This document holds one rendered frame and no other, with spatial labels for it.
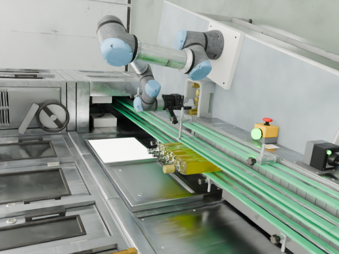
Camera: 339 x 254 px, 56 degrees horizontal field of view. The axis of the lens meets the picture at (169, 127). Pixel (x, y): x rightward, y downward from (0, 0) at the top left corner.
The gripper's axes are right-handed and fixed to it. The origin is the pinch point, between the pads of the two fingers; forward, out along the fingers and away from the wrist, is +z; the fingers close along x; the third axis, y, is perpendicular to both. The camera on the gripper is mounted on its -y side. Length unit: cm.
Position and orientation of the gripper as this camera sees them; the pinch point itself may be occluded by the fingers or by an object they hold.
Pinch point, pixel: (193, 107)
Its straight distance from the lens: 182.5
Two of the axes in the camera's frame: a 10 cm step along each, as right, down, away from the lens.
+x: -4.3, -2.3, 8.7
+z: 9.0, -0.5, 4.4
